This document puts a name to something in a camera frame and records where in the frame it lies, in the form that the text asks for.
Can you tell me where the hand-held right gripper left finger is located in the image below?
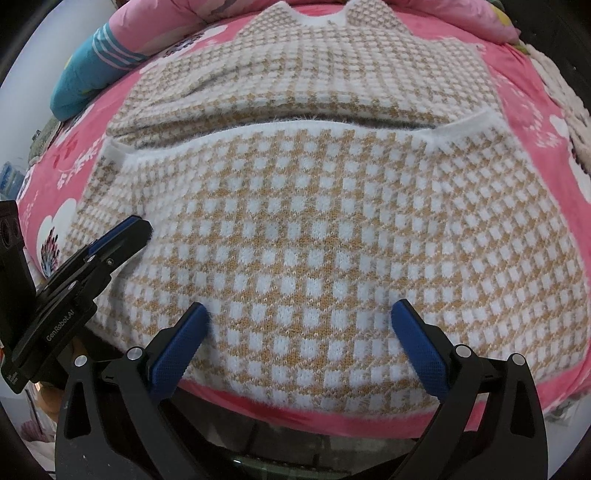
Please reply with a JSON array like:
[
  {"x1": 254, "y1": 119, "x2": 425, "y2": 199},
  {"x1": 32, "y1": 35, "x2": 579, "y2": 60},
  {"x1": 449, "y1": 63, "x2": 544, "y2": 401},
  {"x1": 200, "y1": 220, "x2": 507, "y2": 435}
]
[{"x1": 54, "y1": 302, "x2": 211, "y2": 480}]

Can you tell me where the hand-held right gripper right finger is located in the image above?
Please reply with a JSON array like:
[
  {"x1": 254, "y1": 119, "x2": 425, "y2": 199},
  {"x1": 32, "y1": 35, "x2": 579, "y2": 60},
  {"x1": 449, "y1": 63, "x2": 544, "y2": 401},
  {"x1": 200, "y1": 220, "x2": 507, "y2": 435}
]
[{"x1": 390, "y1": 299, "x2": 550, "y2": 480}]

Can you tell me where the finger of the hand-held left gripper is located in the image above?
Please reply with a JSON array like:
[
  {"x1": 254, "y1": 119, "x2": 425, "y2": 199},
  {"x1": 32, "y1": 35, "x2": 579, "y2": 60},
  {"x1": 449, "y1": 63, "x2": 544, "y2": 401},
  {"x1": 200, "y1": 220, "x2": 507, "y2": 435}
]
[
  {"x1": 85, "y1": 216, "x2": 154, "y2": 260},
  {"x1": 44, "y1": 244, "x2": 141, "y2": 301}
]

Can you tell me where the beige white checked sweater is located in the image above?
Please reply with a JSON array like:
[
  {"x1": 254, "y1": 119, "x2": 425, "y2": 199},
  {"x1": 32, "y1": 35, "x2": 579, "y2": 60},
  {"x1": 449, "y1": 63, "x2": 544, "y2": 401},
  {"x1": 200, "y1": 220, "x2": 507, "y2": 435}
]
[{"x1": 60, "y1": 0, "x2": 587, "y2": 411}]

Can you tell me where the blue water jug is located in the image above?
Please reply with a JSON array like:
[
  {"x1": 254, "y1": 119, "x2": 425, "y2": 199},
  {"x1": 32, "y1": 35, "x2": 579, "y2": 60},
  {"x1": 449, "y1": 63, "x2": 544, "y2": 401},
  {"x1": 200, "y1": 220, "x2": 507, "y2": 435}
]
[{"x1": 0, "y1": 159, "x2": 24, "y2": 195}]

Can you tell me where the green patterned cushion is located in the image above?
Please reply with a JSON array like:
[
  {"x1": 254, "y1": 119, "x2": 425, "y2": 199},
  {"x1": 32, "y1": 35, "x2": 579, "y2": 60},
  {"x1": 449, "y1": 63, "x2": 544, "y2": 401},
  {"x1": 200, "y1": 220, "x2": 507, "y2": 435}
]
[{"x1": 25, "y1": 115, "x2": 63, "y2": 167}]

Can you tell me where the pink and blue duvet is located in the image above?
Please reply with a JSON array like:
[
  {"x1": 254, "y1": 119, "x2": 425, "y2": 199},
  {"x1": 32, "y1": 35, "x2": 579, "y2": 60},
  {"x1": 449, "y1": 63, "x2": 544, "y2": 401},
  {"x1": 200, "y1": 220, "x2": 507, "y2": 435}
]
[{"x1": 48, "y1": 0, "x2": 518, "y2": 121}]

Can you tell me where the pink floral blanket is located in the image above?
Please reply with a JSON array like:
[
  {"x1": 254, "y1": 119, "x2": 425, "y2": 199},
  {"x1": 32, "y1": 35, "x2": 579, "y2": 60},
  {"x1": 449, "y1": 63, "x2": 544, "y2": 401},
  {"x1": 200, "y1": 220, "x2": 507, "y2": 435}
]
[{"x1": 21, "y1": 2, "x2": 591, "y2": 425}]

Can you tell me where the white fluffy cloth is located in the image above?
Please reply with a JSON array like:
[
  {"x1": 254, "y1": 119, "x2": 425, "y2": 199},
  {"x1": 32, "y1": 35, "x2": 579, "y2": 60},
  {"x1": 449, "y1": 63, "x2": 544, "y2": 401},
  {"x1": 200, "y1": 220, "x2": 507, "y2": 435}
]
[{"x1": 522, "y1": 39, "x2": 591, "y2": 204}]

